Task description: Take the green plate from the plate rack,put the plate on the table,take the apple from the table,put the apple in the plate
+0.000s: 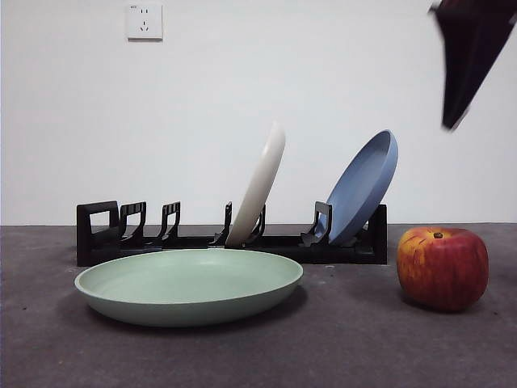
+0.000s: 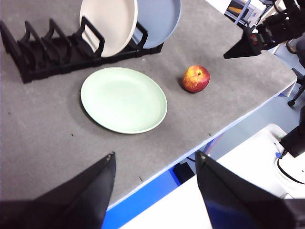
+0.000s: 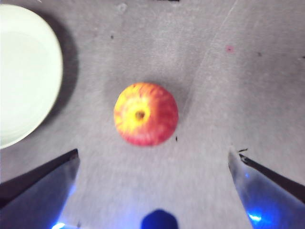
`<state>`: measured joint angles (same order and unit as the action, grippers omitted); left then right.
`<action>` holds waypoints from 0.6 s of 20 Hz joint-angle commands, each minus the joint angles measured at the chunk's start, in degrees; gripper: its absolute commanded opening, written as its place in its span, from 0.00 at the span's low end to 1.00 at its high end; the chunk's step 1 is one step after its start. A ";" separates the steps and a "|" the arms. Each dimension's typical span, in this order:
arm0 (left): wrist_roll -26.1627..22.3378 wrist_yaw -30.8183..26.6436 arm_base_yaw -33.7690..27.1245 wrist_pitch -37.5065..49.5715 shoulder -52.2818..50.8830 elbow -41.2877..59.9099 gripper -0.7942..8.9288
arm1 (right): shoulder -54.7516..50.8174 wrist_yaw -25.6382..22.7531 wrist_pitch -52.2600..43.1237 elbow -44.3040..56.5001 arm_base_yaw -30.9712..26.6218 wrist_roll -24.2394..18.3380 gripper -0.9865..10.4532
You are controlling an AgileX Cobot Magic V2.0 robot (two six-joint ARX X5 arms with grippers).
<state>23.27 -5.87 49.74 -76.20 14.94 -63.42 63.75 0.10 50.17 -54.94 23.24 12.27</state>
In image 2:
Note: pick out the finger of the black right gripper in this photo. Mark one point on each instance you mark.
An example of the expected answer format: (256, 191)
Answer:
(243, 47)

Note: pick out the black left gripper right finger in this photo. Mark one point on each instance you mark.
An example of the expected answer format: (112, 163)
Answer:
(238, 205)

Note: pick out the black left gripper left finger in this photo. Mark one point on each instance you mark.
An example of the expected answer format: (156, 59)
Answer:
(71, 202)

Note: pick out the red yellow apple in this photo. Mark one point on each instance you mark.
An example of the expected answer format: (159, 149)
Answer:
(196, 79)

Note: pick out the green plate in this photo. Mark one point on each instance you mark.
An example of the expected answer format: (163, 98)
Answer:
(124, 100)

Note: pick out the blue plate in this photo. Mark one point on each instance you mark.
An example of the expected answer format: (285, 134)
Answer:
(157, 21)

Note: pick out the cream white plate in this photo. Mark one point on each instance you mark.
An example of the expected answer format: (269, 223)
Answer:
(112, 26)

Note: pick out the black plate rack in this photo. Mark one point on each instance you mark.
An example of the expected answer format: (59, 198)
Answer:
(54, 59)

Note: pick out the small black box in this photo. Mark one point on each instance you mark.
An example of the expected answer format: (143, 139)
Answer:
(183, 173)

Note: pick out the black office chair base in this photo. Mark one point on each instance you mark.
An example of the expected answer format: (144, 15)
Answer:
(297, 93)

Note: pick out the blue frame panel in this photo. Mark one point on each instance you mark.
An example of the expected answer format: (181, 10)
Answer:
(147, 198)

